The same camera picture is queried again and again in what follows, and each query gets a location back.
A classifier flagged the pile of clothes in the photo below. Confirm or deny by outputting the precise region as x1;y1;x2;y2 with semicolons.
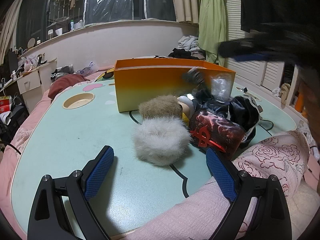
168;35;206;60

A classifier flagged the white fluffy pompom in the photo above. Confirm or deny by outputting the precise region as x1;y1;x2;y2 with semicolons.
132;117;191;166

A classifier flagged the dark red pillow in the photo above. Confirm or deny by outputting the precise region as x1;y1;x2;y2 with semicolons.
48;74;88;100

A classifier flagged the black hanging garment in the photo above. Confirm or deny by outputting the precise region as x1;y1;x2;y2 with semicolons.
241;0;319;36

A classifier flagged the orange gradient cardboard box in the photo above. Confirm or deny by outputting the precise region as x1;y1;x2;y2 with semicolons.
114;58;235;113

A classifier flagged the small white figurine toy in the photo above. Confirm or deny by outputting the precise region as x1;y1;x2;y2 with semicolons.
177;95;195;124

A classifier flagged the clear plastic wrapped item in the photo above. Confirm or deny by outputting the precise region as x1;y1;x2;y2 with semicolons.
210;74;233;102

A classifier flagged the red tissue box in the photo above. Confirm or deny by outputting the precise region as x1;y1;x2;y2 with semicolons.
0;96;12;113

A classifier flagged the white desk with drawers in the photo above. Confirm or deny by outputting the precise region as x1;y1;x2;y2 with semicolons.
1;58;57;113

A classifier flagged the black fabric bundle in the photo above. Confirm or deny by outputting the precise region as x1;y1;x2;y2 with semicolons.
193;92;260;149

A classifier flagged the beige fluffy pompom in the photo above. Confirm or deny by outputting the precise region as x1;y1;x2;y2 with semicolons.
138;95;183;119

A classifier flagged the pink rose patterned blanket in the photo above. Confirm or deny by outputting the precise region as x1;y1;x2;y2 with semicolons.
11;81;310;239

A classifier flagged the green hanging garment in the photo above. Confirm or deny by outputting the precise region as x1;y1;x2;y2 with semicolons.
198;0;227;67

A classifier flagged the teal black hair accessory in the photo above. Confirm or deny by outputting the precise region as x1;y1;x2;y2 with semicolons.
182;67;204;85

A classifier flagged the dark red marbled pouch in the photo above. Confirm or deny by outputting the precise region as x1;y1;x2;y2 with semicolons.
189;109;245;160

